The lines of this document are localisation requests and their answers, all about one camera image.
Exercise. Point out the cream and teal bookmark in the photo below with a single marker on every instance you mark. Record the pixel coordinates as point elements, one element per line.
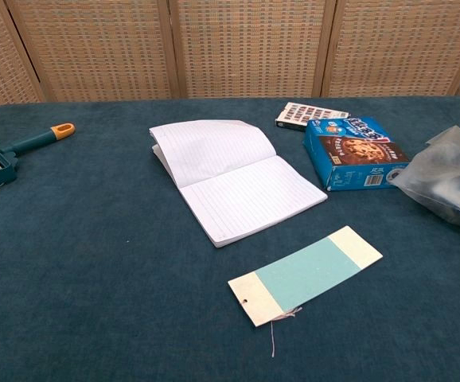
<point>305,274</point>

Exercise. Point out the open lined notebook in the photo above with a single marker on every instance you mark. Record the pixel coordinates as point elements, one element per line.
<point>234,179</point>

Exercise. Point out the small patterned card pack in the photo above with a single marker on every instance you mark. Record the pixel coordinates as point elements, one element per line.
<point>297,113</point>

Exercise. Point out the blue cookie box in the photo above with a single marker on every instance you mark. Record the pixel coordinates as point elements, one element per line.
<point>353,153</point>

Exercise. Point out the woven rattan folding screen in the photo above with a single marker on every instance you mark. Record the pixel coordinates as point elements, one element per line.
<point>234,47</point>

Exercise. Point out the teal table cloth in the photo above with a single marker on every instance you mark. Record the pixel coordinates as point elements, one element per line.
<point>94,258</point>

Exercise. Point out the teal lint roller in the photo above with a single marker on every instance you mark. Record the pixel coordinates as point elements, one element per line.
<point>27,143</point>

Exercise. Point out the translucent plastic bag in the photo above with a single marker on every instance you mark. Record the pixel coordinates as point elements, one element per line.
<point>445,179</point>

